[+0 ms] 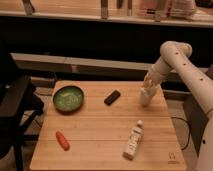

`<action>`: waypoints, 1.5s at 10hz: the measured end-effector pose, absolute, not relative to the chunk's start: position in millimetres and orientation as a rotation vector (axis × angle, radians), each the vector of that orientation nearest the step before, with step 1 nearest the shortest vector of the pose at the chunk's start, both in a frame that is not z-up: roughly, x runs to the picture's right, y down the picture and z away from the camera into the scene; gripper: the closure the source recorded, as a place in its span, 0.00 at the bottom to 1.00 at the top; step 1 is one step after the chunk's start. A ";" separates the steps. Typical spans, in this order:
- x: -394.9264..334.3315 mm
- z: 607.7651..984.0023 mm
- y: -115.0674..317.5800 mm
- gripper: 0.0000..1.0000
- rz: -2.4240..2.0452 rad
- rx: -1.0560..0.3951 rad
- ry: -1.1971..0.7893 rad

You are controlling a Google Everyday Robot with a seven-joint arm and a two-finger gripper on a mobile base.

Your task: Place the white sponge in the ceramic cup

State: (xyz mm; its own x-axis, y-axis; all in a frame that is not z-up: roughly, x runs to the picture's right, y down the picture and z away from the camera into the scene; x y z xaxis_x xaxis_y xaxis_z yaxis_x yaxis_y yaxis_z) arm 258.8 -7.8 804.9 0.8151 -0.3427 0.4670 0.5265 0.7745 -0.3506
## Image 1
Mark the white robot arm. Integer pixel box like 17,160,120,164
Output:
141,41,213,171

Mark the white ceramic cup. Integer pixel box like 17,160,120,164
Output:
140,87,157,106

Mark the green ceramic bowl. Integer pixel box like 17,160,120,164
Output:
53,86,84,113

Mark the black rectangular block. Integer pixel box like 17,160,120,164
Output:
104,90,120,105

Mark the white plastic bottle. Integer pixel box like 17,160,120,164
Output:
123,120,144,160

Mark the wooden table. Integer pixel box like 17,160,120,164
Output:
30,81,186,171

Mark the orange carrot toy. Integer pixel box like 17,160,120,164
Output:
56,131,70,151

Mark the black chair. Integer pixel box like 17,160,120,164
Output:
0,39,44,171

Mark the black cable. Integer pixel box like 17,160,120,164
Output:
170,115,192,152

